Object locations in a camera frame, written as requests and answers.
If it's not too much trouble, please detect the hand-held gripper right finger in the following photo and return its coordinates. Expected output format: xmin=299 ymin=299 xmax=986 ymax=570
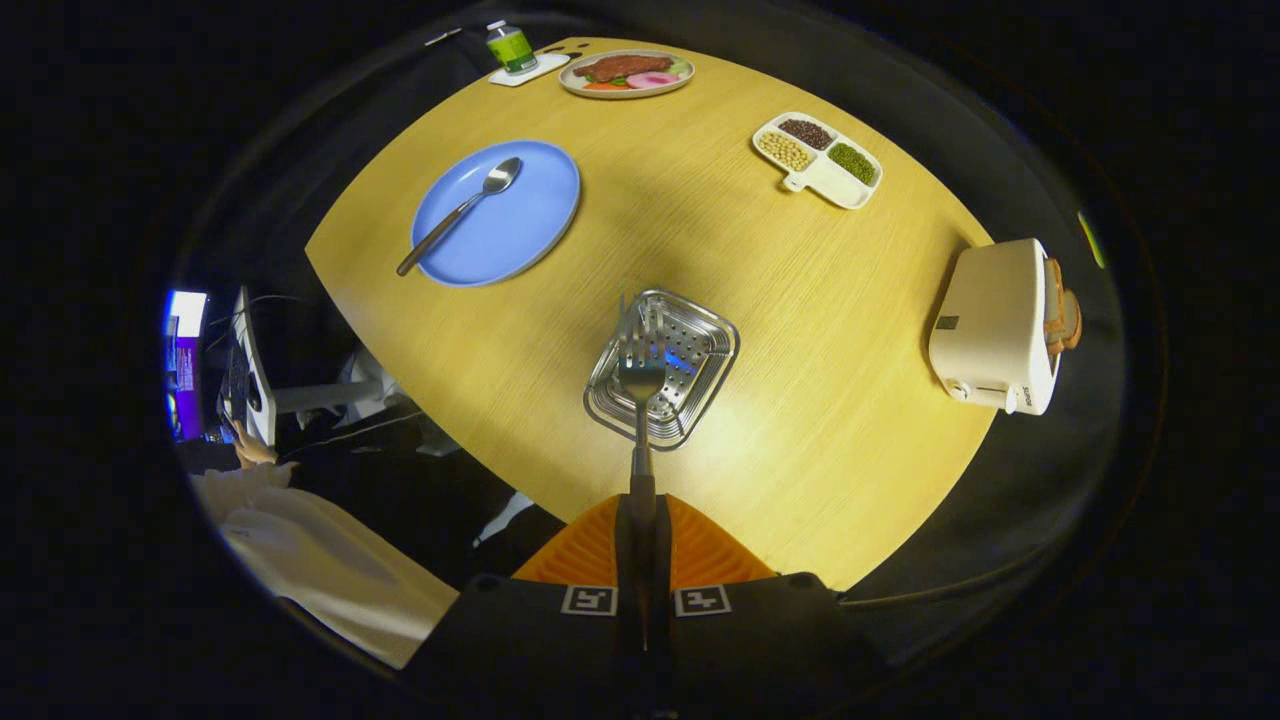
xmin=645 ymin=493 xmax=891 ymax=716

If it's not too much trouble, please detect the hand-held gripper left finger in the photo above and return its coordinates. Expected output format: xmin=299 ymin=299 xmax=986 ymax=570
xmin=400 ymin=493 xmax=641 ymax=716

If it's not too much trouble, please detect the fork with wooden handle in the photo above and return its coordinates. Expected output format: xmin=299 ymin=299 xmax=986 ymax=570
xmin=617 ymin=295 xmax=669 ymax=531

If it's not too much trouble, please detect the spoon with wooden handle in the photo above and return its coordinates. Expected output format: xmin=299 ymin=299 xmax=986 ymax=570
xmin=396 ymin=157 xmax=523 ymax=278

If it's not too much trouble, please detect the metal perforated basket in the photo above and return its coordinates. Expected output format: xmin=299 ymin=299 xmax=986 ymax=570
xmin=584 ymin=289 xmax=741 ymax=451

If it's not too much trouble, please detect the person's white sleeve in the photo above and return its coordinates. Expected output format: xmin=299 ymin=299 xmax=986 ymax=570
xmin=190 ymin=462 xmax=461 ymax=669

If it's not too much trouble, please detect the blue round plate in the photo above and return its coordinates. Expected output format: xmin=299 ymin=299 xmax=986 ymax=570
xmin=411 ymin=140 xmax=582 ymax=288

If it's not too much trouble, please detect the white toaster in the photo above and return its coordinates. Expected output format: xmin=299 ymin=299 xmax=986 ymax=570
xmin=928 ymin=238 xmax=1063 ymax=416

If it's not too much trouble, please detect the white keyboard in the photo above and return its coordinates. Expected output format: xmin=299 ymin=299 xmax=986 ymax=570
xmin=218 ymin=287 xmax=278 ymax=448

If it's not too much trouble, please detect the white divided dish with beans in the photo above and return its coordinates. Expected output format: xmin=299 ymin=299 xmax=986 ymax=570
xmin=752 ymin=112 xmax=884 ymax=211

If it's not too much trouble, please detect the toast bread slice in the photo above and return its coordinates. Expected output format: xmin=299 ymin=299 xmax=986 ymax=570
xmin=1043 ymin=258 xmax=1069 ymax=341
xmin=1055 ymin=288 xmax=1083 ymax=356

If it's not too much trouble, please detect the lit computer screen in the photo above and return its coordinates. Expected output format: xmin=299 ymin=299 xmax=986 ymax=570
xmin=165 ymin=290 xmax=209 ymax=443

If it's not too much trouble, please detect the round plate with meat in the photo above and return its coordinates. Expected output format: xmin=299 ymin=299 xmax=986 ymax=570
xmin=558 ymin=49 xmax=696 ymax=100

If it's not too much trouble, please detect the white square coaster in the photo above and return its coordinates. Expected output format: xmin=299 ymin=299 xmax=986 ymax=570
xmin=488 ymin=52 xmax=571 ymax=88

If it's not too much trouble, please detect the green label drink bottle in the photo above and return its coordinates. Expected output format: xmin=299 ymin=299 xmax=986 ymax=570
xmin=486 ymin=20 xmax=539 ymax=76

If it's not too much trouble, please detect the white desk frame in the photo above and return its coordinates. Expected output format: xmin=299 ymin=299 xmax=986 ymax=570
xmin=272 ymin=348 xmax=403 ymax=426

